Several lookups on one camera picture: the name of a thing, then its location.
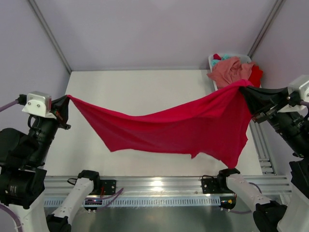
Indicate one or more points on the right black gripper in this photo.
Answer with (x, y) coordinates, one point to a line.
(255, 97)

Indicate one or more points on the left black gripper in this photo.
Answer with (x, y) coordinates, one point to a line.
(60, 110)

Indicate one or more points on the crimson red t shirt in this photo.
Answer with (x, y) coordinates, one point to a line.
(215, 125)

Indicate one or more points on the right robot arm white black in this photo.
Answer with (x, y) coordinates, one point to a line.
(268, 214)

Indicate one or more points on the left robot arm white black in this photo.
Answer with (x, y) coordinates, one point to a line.
(22, 175)

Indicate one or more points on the salmon pink t shirt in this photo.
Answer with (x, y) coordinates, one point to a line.
(229, 71)

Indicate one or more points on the white plastic laundry basket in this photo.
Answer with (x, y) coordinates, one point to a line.
(213, 82)

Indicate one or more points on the left controller board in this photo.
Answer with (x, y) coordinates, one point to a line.
(93, 201)

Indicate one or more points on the controller board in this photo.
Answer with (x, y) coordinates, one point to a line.
(227, 203)
(93, 201)

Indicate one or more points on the right controller board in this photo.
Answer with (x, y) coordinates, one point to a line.
(227, 203)

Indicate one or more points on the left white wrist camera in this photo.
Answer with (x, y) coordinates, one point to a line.
(38, 104)

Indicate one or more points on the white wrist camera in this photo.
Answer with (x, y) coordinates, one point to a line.
(38, 104)
(298, 95)

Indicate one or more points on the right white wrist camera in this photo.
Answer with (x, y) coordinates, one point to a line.
(298, 95)

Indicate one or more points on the aluminium side rail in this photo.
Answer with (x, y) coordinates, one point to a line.
(262, 149)

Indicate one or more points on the aluminium front rail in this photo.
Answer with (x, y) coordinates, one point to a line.
(57, 186)

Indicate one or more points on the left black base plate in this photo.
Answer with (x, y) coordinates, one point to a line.
(106, 187)

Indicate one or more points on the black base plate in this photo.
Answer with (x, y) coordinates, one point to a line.
(106, 187)
(214, 185)

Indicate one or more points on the grey slotted cable duct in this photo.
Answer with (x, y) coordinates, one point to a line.
(155, 201)

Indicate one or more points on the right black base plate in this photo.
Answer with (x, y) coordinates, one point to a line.
(214, 185)

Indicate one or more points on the right corner aluminium post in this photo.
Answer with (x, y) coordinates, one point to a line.
(269, 20)

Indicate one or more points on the corner aluminium post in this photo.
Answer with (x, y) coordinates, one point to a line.
(43, 23)
(269, 20)

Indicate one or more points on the left corner aluminium post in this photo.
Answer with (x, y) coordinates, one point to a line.
(43, 23)

